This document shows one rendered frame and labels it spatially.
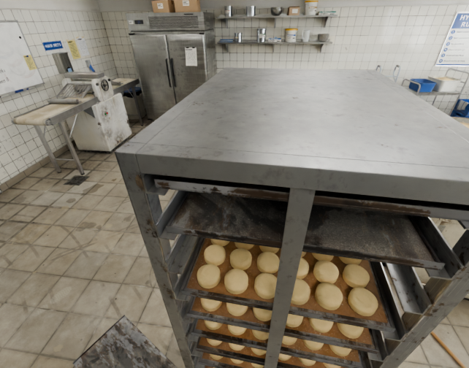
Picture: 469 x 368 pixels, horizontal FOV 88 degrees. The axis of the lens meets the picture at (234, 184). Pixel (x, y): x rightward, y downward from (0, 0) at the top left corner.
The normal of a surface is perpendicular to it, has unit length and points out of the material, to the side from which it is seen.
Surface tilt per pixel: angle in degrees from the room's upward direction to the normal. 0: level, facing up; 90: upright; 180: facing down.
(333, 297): 0
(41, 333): 0
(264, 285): 0
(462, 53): 90
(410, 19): 90
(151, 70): 90
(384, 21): 90
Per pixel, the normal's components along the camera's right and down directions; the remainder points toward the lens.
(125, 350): -0.01, -0.82
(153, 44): -0.14, 0.56
